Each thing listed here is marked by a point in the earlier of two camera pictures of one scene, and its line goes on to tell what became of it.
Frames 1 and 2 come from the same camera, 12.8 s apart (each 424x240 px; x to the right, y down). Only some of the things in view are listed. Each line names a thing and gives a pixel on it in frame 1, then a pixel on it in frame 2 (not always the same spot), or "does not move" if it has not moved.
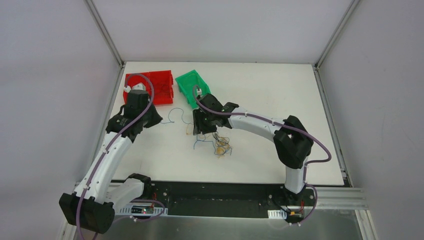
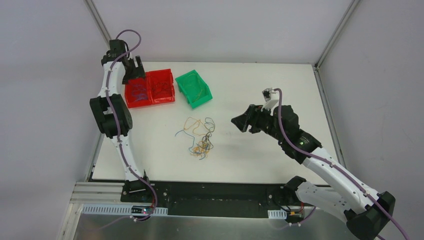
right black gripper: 199,122 -> 251,119
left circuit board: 141,209 does not move
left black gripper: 137,99 -> 133,71
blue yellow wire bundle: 221,146 -> 201,133
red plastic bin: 159,85 does not move
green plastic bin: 189,83 does not move
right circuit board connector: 294,216 does not move
